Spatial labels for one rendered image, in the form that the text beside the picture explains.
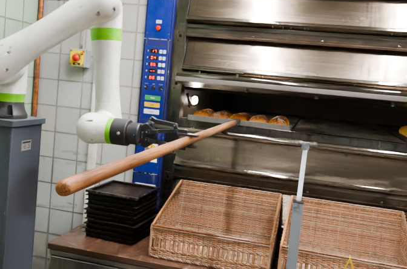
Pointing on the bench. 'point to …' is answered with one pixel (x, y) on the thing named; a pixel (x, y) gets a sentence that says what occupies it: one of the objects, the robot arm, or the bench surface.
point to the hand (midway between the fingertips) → (187, 140)
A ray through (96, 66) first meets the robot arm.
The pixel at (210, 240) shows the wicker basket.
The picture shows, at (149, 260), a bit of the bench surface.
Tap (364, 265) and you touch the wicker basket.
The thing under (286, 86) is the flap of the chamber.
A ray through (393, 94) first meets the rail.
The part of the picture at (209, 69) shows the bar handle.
